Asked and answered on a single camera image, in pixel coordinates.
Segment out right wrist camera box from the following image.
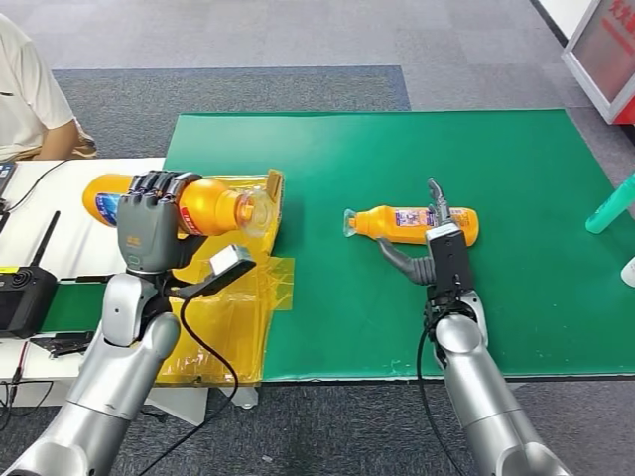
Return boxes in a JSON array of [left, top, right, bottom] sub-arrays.
[[424, 222, 476, 301]]

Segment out black flat device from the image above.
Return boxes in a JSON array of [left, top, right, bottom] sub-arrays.
[[29, 330, 96, 360]]

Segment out teal plastic bottle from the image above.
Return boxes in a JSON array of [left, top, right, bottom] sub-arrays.
[[584, 172, 635, 236]]

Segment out orange bottle with clear cap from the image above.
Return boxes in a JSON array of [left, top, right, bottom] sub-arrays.
[[82, 172, 274, 240], [343, 204, 481, 248]]

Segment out thin black table cable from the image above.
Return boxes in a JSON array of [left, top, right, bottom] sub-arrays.
[[7, 159, 69, 215]]

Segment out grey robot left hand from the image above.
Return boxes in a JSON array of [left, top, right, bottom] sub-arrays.
[[116, 170, 210, 275]]

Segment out black router with antenna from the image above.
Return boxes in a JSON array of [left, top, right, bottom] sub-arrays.
[[0, 209, 62, 340]]

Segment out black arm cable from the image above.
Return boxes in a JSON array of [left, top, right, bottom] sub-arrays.
[[415, 323, 453, 476], [136, 294, 240, 476]]

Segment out red and white sign stand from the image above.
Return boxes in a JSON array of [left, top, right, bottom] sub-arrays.
[[561, 0, 635, 127]]

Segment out white table leg bracket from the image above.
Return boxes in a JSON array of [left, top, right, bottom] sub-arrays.
[[143, 385, 259, 428]]

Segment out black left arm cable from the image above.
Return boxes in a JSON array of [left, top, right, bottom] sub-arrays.
[[136, 294, 240, 476]]

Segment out green table mat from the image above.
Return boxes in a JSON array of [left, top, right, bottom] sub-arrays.
[[41, 108, 635, 384]]

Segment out dark laptop corner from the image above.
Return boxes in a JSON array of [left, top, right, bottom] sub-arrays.
[[0, 161, 18, 199]]

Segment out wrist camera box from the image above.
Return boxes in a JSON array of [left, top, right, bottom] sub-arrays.
[[167, 243, 257, 301], [424, 222, 476, 301]]

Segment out yellow taped cardboard box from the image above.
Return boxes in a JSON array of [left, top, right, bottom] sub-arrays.
[[156, 169, 296, 388]]

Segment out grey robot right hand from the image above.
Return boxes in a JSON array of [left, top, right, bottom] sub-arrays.
[[375, 177, 453, 287]]

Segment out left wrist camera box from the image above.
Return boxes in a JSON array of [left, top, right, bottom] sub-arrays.
[[167, 243, 257, 301]]

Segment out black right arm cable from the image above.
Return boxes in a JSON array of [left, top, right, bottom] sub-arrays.
[[415, 323, 453, 476]]

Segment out thin loose wires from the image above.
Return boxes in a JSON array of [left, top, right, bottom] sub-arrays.
[[0, 340, 54, 433]]

